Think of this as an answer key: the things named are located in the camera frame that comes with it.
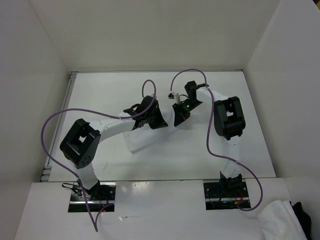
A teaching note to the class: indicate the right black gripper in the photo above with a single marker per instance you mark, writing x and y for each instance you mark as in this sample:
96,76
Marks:
180,115

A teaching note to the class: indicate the white cloth pile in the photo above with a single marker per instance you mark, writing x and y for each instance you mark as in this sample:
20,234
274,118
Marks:
278,221

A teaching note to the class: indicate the black cloth pile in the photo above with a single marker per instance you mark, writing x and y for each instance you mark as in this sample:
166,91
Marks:
303,218

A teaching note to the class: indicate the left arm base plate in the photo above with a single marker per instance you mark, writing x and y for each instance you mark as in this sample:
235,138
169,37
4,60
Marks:
103,200

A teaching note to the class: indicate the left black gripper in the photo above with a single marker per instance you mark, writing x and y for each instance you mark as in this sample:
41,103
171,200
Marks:
160,122

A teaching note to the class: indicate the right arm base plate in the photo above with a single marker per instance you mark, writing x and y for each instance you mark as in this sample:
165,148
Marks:
217,199

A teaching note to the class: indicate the white skirt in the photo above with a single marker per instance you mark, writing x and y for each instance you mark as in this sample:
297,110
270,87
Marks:
144,137

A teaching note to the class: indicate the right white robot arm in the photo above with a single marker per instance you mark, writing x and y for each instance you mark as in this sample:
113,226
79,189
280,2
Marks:
226,115

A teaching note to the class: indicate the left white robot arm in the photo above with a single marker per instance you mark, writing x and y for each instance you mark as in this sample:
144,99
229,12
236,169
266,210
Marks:
81,142

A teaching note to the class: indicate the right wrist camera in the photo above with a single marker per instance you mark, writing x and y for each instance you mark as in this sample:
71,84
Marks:
174,96

